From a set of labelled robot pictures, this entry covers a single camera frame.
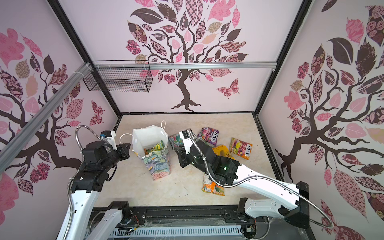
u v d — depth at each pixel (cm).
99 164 50
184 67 97
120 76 95
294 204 39
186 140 55
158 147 89
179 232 70
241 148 95
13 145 51
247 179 43
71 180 47
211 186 81
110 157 57
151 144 90
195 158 46
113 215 59
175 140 98
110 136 62
